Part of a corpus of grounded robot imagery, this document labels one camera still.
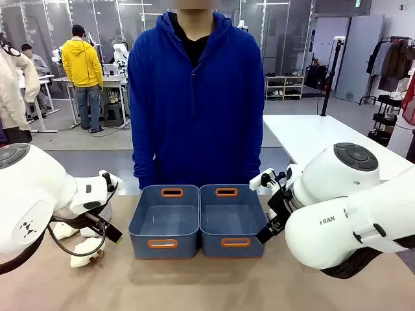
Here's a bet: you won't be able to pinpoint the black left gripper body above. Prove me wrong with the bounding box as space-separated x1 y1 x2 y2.
52 209 108 230

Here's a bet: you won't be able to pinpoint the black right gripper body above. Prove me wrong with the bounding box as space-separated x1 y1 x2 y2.
267 189 294 225

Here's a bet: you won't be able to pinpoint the person's right forearm blue sleeve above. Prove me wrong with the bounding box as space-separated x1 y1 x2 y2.
132 135 160 190

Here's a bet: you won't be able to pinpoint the person's left forearm blue sleeve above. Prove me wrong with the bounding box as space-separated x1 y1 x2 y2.
239 135 265 186

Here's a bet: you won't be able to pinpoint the large white table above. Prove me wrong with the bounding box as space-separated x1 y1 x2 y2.
263 114 415 182

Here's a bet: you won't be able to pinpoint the grey step stool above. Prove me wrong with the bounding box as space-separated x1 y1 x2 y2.
102 102 126 128

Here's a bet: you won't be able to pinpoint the wooden shoe rack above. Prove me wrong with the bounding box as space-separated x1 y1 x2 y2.
265 75 306 101

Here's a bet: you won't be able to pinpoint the person in blue hoodie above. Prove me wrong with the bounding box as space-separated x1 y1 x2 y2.
126 0 267 191

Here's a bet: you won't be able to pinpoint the white desk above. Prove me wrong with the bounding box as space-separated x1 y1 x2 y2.
18 75 62 134

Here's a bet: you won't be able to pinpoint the black bags pile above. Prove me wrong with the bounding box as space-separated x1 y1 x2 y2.
305 63 331 91

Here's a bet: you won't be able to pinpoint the black utility cart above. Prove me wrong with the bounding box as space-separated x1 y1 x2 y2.
367 94 404 147

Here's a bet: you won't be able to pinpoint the black tripod stand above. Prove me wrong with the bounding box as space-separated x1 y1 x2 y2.
320 36 345 117

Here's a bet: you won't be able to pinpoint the background work table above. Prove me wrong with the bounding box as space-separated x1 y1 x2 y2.
53 75 130 128

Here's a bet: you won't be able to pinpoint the person in yellow hoodie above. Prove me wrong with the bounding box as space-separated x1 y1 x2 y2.
61 24 105 134

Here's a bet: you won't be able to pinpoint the seated person grey top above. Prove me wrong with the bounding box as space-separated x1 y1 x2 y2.
20 43 51 77

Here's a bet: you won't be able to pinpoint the red garment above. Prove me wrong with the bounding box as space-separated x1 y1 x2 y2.
401 69 415 126

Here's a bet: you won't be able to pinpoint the clothes rack with coats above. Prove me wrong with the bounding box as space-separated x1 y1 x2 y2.
359 36 415 106

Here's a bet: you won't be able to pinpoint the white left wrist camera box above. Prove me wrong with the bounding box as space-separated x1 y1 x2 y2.
69 169 125 215

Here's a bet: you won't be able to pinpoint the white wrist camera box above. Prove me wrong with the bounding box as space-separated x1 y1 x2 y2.
248 167 277 190
69 169 125 215

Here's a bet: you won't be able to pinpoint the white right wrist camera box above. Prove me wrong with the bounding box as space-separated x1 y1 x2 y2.
248 167 277 190

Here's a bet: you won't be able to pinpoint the blue basket orange handles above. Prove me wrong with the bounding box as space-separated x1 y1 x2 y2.
128 184 200 260
198 183 270 259

